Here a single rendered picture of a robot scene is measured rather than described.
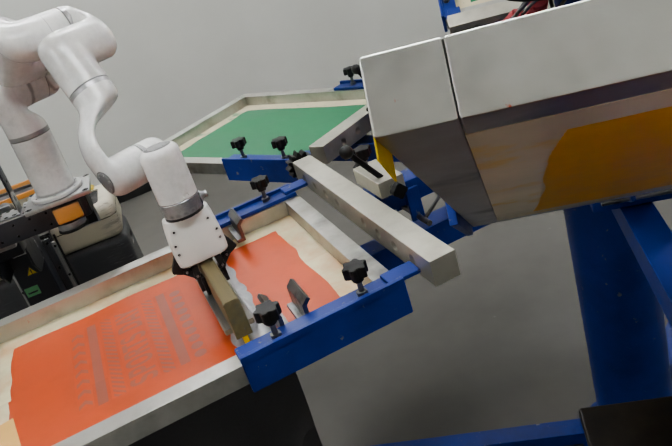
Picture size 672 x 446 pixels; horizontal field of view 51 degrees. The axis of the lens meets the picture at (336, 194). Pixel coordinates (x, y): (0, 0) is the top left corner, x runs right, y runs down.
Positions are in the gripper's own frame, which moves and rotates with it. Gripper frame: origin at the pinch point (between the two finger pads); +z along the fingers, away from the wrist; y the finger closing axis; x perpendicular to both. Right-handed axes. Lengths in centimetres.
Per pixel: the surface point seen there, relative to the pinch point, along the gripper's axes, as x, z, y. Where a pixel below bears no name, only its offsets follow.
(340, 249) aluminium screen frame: 7.3, 2.3, -24.2
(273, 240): -16.9, 5.2, -16.4
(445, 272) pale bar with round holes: 33.5, 1.4, -33.0
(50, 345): -15.1, 4.6, 34.5
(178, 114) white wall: -382, 44, -43
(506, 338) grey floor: -65, 100, -90
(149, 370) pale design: 11.0, 5.7, 17.2
